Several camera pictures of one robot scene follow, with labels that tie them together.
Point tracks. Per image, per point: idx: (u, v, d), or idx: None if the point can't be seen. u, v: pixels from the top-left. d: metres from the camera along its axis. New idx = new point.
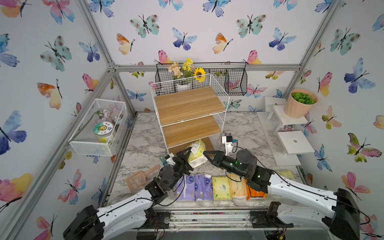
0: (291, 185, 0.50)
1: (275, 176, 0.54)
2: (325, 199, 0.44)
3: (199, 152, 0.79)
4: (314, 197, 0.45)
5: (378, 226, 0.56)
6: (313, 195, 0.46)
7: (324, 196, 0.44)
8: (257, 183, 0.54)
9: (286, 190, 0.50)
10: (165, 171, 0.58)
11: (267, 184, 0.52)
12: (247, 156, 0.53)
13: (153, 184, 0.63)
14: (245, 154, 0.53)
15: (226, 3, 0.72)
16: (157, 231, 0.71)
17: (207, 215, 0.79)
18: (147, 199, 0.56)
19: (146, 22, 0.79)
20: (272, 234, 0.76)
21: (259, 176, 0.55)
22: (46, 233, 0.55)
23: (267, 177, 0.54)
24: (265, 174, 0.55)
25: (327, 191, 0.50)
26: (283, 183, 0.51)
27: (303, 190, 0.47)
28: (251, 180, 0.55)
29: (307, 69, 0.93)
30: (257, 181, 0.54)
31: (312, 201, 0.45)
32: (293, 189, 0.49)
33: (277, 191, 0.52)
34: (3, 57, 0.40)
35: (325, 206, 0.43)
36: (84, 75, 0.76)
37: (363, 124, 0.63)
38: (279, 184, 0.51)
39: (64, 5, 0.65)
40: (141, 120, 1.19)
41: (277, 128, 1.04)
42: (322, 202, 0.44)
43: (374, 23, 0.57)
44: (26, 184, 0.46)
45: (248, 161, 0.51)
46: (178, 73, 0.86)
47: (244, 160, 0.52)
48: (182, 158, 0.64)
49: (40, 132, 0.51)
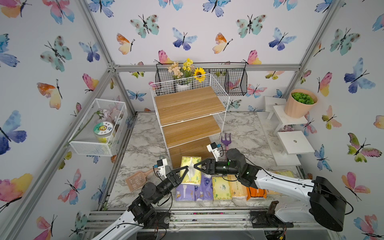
0: (275, 177, 0.54)
1: (262, 171, 0.58)
2: (302, 187, 0.47)
3: (194, 178, 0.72)
4: (293, 186, 0.48)
5: (377, 227, 0.56)
6: (291, 184, 0.49)
7: (301, 184, 0.47)
8: (246, 180, 0.59)
9: (270, 183, 0.54)
10: (146, 189, 0.58)
11: (254, 178, 0.57)
12: (235, 153, 0.59)
13: (138, 202, 0.62)
14: (234, 151, 0.60)
15: (226, 3, 0.72)
16: (157, 231, 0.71)
17: (207, 215, 0.79)
18: (128, 223, 0.57)
19: (146, 22, 0.79)
20: (272, 234, 0.76)
21: (248, 172, 0.61)
22: (46, 233, 0.55)
23: (255, 172, 0.59)
24: (253, 170, 0.60)
25: (306, 179, 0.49)
26: (267, 176, 0.55)
27: (284, 181, 0.51)
28: (241, 176, 0.61)
29: (307, 69, 0.93)
30: (246, 177, 0.60)
31: (291, 190, 0.49)
32: (276, 181, 0.52)
33: (263, 185, 0.56)
34: (3, 57, 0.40)
35: (302, 193, 0.46)
36: (84, 75, 0.76)
37: (363, 124, 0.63)
38: (263, 177, 0.56)
39: (64, 5, 0.65)
40: (141, 120, 1.19)
41: (277, 128, 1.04)
42: (299, 190, 0.47)
43: (374, 23, 0.57)
44: (26, 184, 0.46)
45: (236, 158, 0.58)
46: (178, 73, 0.86)
47: (232, 157, 0.58)
48: (176, 180, 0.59)
49: (40, 133, 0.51)
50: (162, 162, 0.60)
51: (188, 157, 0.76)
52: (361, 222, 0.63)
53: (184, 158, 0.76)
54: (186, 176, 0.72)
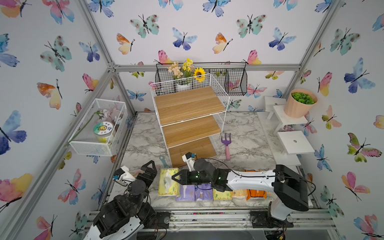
0: (243, 175, 0.55)
1: (231, 172, 0.59)
2: (266, 178, 0.49)
3: (171, 189, 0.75)
4: (258, 180, 0.50)
5: (377, 227, 0.56)
6: (257, 178, 0.51)
7: (265, 176, 0.50)
8: (220, 185, 0.60)
9: (241, 182, 0.54)
10: (135, 185, 0.50)
11: (225, 182, 0.58)
12: (202, 163, 0.59)
13: (102, 213, 0.49)
14: (199, 161, 0.60)
15: (226, 3, 0.72)
16: (157, 231, 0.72)
17: (206, 215, 0.79)
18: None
19: (146, 22, 0.79)
20: (272, 235, 0.76)
21: (220, 177, 0.61)
22: (46, 233, 0.55)
23: (226, 175, 0.60)
24: (224, 173, 0.61)
25: (268, 170, 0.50)
26: (236, 177, 0.57)
27: (250, 176, 0.53)
28: (214, 183, 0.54)
29: (307, 69, 0.93)
30: (219, 183, 0.60)
31: (259, 184, 0.50)
32: (245, 179, 0.54)
33: (234, 186, 0.57)
34: (3, 57, 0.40)
35: (267, 185, 0.48)
36: (84, 75, 0.76)
37: (363, 124, 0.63)
38: (233, 178, 0.57)
39: (64, 5, 0.65)
40: (141, 120, 1.19)
41: (277, 128, 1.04)
42: (265, 183, 0.48)
43: (374, 23, 0.57)
44: (26, 184, 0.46)
45: (203, 168, 0.58)
46: (178, 72, 0.86)
47: (199, 167, 0.59)
48: (151, 175, 0.61)
49: (40, 133, 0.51)
50: (123, 170, 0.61)
51: (165, 170, 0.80)
52: (362, 222, 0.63)
53: (162, 171, 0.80)
54: (163, 188, 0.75)
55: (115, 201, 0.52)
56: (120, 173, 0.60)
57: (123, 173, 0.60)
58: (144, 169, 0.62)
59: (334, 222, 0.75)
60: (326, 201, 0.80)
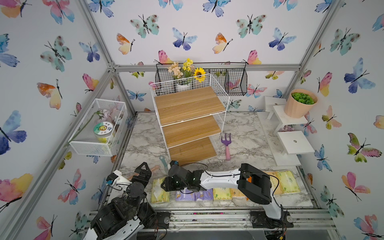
0: (214, 175, 0.58)
1: (205, 173, 0.62)
2: (232, 177, 0.52)
3: (161, 196, 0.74)
4: (227, 179, 0.54)
5: (377, 227, 0.56)
6: (225, 177, 0.54)
7: (232, 174, 0.53)
8: (194, 186, 0.62)
9: (212, 181, 0.57)
10: (134, 188, 0.50)
11: (199, 182, 0.61)
12: (173, 168, 0.65)
13: (99, 216, 0.48)
14: (172, 167, 0.66)
15: (226, 3, 0.72)
16: (157, 231, 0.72)
17: (207, 215, 0.79)
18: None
19: (146, 22, 0.79)
20: (272, 234, 0.76)
21: (194, 178, 0.64)
22: (46, 233, 0.55)
23: (199, 175, 0.63)
24: (198, 174, 0.64)
25: (234, 169, 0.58)
26: (208, 177, 0.59)
27: (219, 176, 0.56)
28: (189, 185, 0.65)
29: (307, 69, 0.93)
30: (193, 184, 0.63)
31: (226, 182, 0.53)
32: (215, 178, 0.57)
33: (206, 185, 0.60)
34: (3, 57, 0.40)
35: (233, 183, 0.51)
36: (84, 75, 0.76)
37: (363, 124, 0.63)
38: (206, 178, 0.60)
39: (64, 5, 0.65)
40: (141, 120, 1.19)
41: (277, 128, 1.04)
42: (231, 181, 0.52)
43: (374, 23, 0.57)
44: (26, 184, 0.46)
45: (174, 172, 0.63)
46: (178, 73, 0.86)
47: (171, 173, 0.64)
48: (146, 177, 0.61)
49: (40, 133, 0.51)
50: (116, 174, 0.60)
51: (156, 179, 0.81)
52: (362, 222, 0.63)
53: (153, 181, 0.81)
54: (152, 197, 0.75)
55: (113, 204, 0.52)
56: (114, 178, 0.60)
57: (116, 178, 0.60)
58: (139, 171, 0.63)
59: (334, 222, 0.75)
60: (326, 202, 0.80)
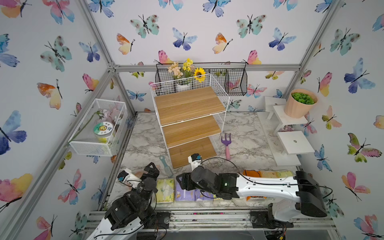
0: (257, 182, 0.48)
1: (241, 178, 0.51)
2: (288, 187, 0.44)
3: (168, 197, 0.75)
4: (279, 188, 0.45)
5: (377, 227, 0.56)
6: (277, 186, 0.45)
7: (286, 184, 0.45)
8: (226, 193, 0.51)
9: (256, 189, 0.47)
10: (148, 182, 0.55)
11: (235, 189, 0.50)
12: (199, 172, 0.52)
13: (113, 207, 0.51)
14: (197, 170, 0.53)
15: (226, 3, 0.72)
16: (157, 231, 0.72)
17: (207, 215, 0.79)
18: (107, 234, 0.49)
19: (146, 22, 0.79)
20: (272, 234, 0.76)
21: (226, 183, 0.52)
22: (46, 233, 0.55)
23: (234, 181, 0.52)
24: (233, 179, 0.52)
25: (287, 178, 0.46)
26: (249, 183, 0.49)
27: (268, 184, 0.47)
28: (219, 192, 0.53)
29: (307, 69, 0.93)
30: (225, 190, 0.51)
31: (278, 193, 0.45)
32: (260, 187, 0.47)
33: (246, 193, 0.50)
34: (3, 57, 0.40)
35: (290, 194, 0.43)
36: (84, 75, 0.76)
37: (363, 124, 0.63)
38: (246, 185, 0.49)
39: (64, 5, 0.65)
40: (141, 120, 1.19)
41: (277, 128, 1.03)
42: (287, 192, 0.43)
43: (374, 23, 0.57)
44: (26, 184, 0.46)
45: (202, 176, 0.51)
46: (178, 73, 0.86)
47: (198, 178, 0.51)
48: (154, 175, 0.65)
49: (40, 133, 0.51)
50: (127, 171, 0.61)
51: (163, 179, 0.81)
52: (362, 222, 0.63)
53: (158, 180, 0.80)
54: (160, 196, 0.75)
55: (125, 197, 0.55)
56: (125, 175, 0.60)
57: (127, 175, 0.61)
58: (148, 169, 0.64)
59: (334, 222, 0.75)
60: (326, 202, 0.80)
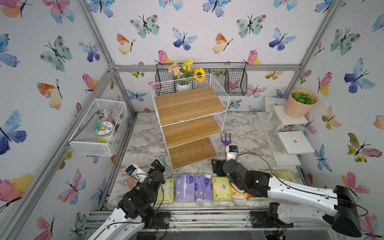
0: (291, 187, 0.48)
1: (275, 179, 0.52)
2: (326, 198, 0.43)
3: (168, 197, 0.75)
4: (316, 198, 0.44)
5: (377, 227, 0.56)
6: (314, 196, 0.45)
7: (324, 195, 0.44)
8: (256, 189, 0.52)
9: (287, 193, 0.48)
10: (156, 174, 0.59)
11: (267, 188, 0.50)
12: (232, 165, 0.54)
13: (127, 197, 0.55)
14: (230, 163, 0.56)
15: (226, 3, 0.72)
16: (156, 231, 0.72)
17: (207, 215, 0.79)
18: (120, 222, 0.50)
19: (146, 23, 0.79)
20: (272, 235, 0.76)
21: (258, 180, 0.53)
22: (46, 233, 0.55)
23: (267, 181, 0.52)
24: (264, 179, 0.53)
25: (326, 190, 0.45)
26: (282, 186, 0.49)
27: (304, 191, 0.46)
28: (249, 187, 0.56)
29: (307, 69, 0.93)
30: (255, 186, 0.52)
31: (314, 202, 0.44)
32: (294, 191, 0.47)
33: (277, 195, 0.50)
34: (3, 57, 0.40)
35: (327, 206, 0.43)
36: (84, 75, 0.76)
37: (363, 124, 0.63)
38: (278, 187, 0.49)
39: (64, 5, 0.65)
40: (141, 120, 1.19)
41: (277, 128, 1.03)
42: (323, 203, 0.43)
43: (374, 23, 0.57)
44: (26, 184, 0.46)
45: (234, 169, 0.53)
46: (178, 73, 0.86)
47: (230, 169, 0.54)
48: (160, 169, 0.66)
49: (40, 133, 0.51)
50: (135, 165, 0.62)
51: None
52: (362, 222, 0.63)
53: None
54: (160, 196, 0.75)
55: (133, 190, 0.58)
56: (133, 169, 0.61)
57: (135, 169, 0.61)
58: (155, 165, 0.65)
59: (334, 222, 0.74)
60: None
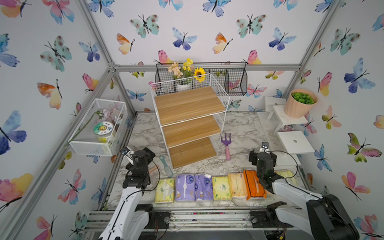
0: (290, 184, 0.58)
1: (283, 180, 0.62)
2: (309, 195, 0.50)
3: (168, 197, 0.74)
4: (300, 192, 0.52)
5: (377, 227, 0.56)
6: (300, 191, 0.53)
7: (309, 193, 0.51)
8: (265, 180, 0.67)
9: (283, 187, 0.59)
10: (138, 152, 0.64)
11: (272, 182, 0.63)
12: (264, 156, 0.67)
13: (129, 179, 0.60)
14: (265, 155, 0.68)
15: (226, 3, 0.72)
16: (156, 231, 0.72)
17: (207, 215, 0.79)
18: (135, 192, 0.55)
19: (146, 22, 0.79)
20: (272, 235, 0.76)
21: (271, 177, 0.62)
22: (46, 233, 0.55)
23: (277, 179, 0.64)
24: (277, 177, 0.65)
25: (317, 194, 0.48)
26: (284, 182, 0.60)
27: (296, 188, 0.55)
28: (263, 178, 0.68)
29: (307, 69, 0.93)
30: (267, 180, 0.66)
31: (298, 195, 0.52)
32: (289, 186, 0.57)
33: (277, 188, 0.61)
34: (3, 57, 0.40)
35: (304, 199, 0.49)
36: (84, 75, 0.76)
37: (363, 124, 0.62)
38: (281, 182, 0.61)
39: (64, 5, 0.65)
40: (141, 120, 1.19)
41: (277, 128, 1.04)
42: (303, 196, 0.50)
43: (374, 23, 0.57)
44: (26, 184, 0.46)
45: (264, 159, 0.67)
46: (178, 72, 0.86)
47: (262, 157, 0.68)
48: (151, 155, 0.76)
49: (40, 133, 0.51)
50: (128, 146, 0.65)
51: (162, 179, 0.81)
52: (362, 222, 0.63)
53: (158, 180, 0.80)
54: (160, 196, 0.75)
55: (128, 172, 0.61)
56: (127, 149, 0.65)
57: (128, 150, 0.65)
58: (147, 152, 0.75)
59: None
60: None
